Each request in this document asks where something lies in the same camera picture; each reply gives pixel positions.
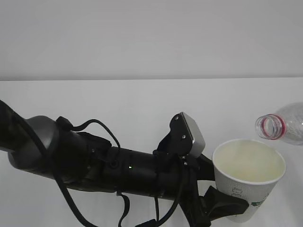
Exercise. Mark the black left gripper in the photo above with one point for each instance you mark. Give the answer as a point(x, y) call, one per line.
point(201, 210)

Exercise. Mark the white paper cup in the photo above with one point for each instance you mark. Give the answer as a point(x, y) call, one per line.
point(249, 170)

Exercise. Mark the clear water bottle red label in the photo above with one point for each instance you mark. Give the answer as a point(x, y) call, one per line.
point(286, 125)

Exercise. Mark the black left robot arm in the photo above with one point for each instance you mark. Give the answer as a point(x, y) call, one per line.
point(81, 161)

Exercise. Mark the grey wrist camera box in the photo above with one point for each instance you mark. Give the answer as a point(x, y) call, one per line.
point(186, 137)

